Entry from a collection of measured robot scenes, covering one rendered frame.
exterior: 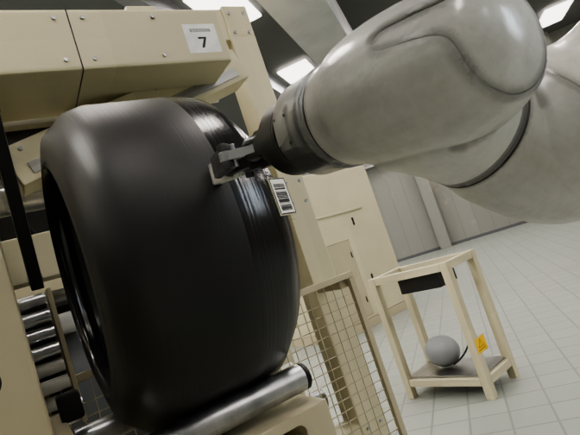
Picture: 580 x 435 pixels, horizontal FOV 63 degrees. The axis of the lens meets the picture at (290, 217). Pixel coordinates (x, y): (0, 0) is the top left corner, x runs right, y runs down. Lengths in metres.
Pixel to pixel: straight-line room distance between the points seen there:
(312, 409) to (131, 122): 0.51
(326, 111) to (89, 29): 0.96
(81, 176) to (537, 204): 0.53
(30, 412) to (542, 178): 0.68
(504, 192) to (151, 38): 1.02
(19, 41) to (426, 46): 1.02
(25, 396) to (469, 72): 0.68
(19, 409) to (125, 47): 0.81
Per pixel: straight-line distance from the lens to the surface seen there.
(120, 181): 0.64
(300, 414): 0.79
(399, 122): 0.31
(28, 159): 1.25
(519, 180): 0.40
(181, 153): 0.68
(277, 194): 0.70
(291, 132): 0.40
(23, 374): 0.78
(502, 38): 0.30
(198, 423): 0.75
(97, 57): 1.22
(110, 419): 1.01
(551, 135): 0.40
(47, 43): 1.22
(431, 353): 3.22
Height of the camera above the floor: 1.09
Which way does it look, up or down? 5 degrees up
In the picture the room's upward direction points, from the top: 18 degrees counter-clockwise
